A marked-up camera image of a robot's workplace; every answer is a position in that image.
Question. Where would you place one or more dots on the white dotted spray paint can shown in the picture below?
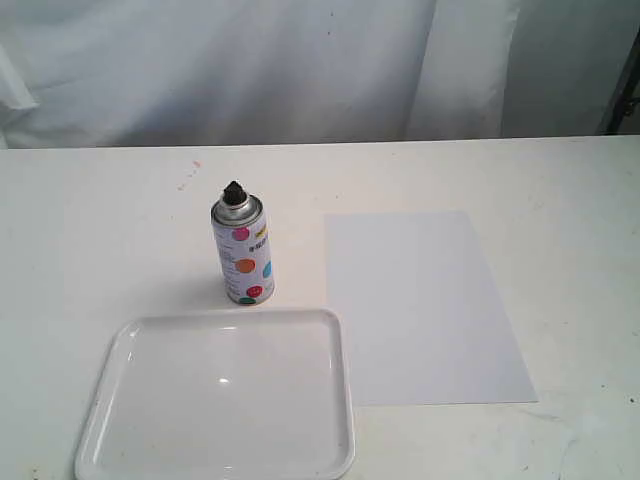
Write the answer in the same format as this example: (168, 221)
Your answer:
(241, 233)

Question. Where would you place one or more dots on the white paper sheet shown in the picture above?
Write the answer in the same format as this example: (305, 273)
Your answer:
(423, 319)

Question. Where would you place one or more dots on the white plastic tray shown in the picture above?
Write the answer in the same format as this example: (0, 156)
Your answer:
(227, 394)

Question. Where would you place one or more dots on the white backdrop curtain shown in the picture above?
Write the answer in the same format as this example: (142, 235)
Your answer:
(173, 73)

